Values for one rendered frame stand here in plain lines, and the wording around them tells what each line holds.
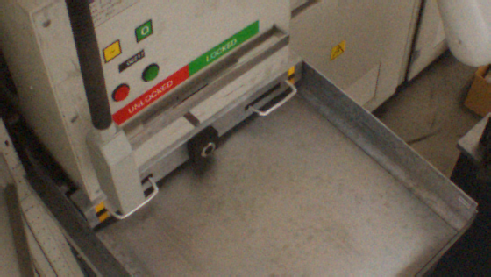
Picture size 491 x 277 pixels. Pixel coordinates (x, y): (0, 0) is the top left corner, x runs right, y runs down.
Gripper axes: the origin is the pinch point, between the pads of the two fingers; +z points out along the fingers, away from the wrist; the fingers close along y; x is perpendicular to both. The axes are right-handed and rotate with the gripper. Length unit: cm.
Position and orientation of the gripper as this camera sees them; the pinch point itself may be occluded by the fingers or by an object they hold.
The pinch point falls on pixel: (487, 166)
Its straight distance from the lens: 124.2
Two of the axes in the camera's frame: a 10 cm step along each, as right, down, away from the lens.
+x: 9.8, 1.4, -1.3
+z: 0.3, 5.7, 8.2
